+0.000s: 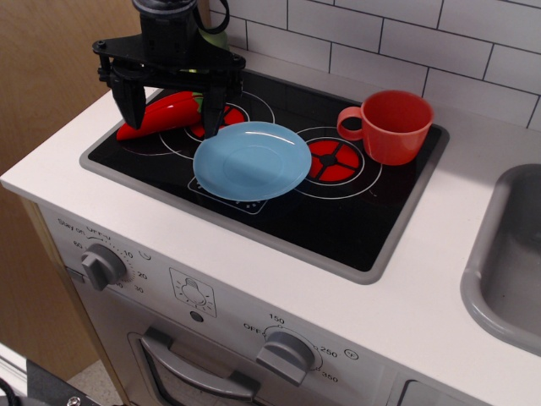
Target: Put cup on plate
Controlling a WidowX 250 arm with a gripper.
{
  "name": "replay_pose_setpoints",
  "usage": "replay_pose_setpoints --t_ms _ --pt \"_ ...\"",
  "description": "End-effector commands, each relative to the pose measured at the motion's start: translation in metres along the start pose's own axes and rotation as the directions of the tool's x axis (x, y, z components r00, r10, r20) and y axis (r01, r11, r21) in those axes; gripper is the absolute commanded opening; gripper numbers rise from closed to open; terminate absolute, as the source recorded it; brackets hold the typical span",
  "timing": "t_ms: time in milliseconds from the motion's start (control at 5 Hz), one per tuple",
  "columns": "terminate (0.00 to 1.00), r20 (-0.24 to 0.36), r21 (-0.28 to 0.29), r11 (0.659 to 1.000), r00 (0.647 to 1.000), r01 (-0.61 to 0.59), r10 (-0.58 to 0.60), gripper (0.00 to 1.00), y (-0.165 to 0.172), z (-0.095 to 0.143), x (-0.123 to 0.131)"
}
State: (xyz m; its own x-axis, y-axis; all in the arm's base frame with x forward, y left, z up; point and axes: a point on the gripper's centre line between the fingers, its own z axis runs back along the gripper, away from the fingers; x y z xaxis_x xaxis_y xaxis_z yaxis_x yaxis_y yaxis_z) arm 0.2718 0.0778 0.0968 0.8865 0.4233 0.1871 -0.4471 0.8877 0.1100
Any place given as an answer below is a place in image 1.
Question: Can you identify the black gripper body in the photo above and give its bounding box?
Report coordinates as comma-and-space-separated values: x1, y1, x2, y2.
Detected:
92, 10, 245, 100

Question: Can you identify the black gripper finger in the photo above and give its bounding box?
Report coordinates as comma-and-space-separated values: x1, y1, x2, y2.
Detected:
111, 76, 146, 129
201, 87, 227, 140

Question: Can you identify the red plastic cup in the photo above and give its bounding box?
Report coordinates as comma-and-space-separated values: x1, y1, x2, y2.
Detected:
336, 91, 434, 166

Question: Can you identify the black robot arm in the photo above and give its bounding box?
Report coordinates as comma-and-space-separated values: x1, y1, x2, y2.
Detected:
92, 1, 246, 138

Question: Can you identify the blue plastic plate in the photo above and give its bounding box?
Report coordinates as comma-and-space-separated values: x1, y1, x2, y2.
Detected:
193, 122, 312, 201

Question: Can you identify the red toy chili pepper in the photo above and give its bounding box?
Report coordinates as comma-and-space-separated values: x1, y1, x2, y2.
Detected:
116, 91, 203, 141

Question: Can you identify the green toy vegetable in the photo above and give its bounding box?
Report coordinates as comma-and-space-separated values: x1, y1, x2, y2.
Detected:
199, 28, 230, 51

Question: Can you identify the grey timer knob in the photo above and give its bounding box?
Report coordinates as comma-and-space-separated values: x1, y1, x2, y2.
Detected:
81, 244, 127, 291

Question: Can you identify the black toy stovetop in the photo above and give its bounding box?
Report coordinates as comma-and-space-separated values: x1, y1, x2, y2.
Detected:
80, 72, 449, 284

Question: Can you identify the grey temperature knob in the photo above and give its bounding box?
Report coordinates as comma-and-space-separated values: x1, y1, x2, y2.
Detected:
256, 329, 316, 387

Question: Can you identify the grey oven door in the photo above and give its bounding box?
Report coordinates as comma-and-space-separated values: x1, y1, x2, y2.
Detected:
128, 326, 298, 405

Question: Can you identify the grey toy sink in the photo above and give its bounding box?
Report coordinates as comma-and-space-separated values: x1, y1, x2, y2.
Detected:
461, 164, 540, 355

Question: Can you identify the grey oven door handle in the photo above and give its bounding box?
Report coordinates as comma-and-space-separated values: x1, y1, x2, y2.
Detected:
140, 328, 260, 403

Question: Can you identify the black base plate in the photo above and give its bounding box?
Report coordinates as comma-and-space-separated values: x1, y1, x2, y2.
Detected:
25, 359, 98, 406

